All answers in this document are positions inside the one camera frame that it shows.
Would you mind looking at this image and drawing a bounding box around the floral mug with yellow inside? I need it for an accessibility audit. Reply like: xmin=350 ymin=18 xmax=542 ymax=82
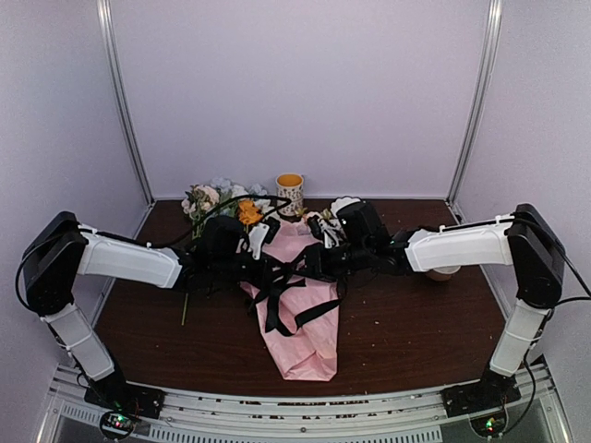
xmin=276 ymin=174 xmax=304 ymax=217

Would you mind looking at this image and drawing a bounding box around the white scalloped bowl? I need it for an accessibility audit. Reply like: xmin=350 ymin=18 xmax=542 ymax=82
xmin=331 ymin=197 xmax=361 ymax=214

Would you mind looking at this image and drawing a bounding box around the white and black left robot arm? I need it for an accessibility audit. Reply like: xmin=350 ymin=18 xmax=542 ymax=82
xmin=17 ymin=211 xmax=271 ymax=410

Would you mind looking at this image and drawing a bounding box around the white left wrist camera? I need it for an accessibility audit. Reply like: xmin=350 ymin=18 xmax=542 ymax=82
xmin=248 ymin=218 xmax=281 ymax=260

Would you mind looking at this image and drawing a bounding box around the black ribbon strap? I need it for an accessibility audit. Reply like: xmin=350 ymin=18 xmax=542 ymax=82
xmin=244 ymin=257 xmax=343 ymax=338

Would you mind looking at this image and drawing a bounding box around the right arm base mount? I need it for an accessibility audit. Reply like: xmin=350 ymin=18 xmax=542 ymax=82
xmin=440 ymin=382 xmax=522 ymax=418

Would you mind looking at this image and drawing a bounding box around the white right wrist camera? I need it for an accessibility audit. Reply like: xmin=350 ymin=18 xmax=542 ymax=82
xmin=308 ymin=219 xmax=343 ymax=249

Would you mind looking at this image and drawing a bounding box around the plain white bowl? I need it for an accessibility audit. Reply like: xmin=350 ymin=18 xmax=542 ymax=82
xmin=426 ymin=266 xmax=461 ymax=281

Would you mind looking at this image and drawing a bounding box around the orange fake flower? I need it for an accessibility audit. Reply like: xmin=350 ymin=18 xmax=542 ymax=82
xmin=237 ymin=199 xmax=263 ymax=227

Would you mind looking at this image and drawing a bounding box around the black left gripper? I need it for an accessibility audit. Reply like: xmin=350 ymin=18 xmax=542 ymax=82
xmin=211 ymin=251 xmax=288 ymax=290

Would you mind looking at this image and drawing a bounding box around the left aluminium frame post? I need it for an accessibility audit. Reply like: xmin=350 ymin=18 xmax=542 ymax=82
xmin=95 ymin=0 xmax=156 ymax=204

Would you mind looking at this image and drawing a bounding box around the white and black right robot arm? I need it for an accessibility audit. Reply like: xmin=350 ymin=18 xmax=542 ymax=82
xmin=306 ymin=198 xmax=566 ymax=408

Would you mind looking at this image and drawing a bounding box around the right aluminium frame post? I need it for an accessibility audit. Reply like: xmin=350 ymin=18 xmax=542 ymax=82
xmin=446 ymin=0 xmax=503 ymax=206

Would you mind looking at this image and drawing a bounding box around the aluminium frame post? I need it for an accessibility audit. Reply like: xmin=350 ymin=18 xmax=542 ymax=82
xmin=446 ymin=0 xmax=503 ymax=206
xmin=95 ymin=0 xmax=156 ymax=204

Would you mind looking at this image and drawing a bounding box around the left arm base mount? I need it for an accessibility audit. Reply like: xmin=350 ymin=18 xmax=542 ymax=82
xmin=84 ymin=385 xmax=165 ymax=419

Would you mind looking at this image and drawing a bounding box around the aluminium front rail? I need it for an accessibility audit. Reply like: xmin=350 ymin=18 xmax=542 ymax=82
xmin=45 ymin=364 xmax=564 ymax=443

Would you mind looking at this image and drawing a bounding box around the pink wrapping paper sheet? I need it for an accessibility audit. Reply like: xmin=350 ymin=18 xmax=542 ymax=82
xmin=239 ymin=221 xmax=343 ymax=383

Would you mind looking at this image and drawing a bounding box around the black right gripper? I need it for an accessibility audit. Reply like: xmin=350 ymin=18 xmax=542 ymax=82
xmin=287 ymin=240 xmax=373 ymax=282

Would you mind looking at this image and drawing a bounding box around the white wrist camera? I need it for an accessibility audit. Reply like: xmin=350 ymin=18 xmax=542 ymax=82
xmin=248 ymin=218 xmax=281 ymax=260
xmin=308 ymin=219 xmax=343 ymax=249

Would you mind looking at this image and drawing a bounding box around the pile of fake flowers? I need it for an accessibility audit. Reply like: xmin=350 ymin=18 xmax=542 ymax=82
xmin=179 ymin=174 xmax=278 ymax=327

